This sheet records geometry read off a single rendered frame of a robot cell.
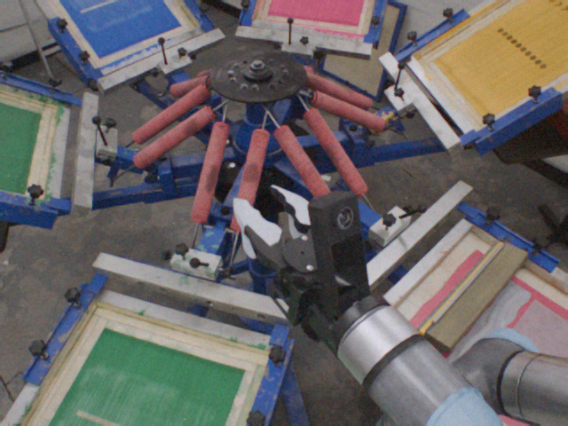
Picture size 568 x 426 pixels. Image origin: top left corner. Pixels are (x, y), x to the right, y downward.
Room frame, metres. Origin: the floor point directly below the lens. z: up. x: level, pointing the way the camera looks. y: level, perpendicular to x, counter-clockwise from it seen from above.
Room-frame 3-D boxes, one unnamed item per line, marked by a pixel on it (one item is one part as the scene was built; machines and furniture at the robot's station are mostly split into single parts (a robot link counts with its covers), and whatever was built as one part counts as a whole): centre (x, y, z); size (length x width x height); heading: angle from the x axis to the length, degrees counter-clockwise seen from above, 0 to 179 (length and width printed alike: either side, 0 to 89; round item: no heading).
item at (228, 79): (1.28, 0.07, 0.67); 0.39 x 0.39 x 1.35
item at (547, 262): (0.89, -0.70, 0.98); 0.30 x 0.05 x 0.07; 44
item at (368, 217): (0.93, -0.27, 1.02); 0.17 x 0.06 x 0.05; 44
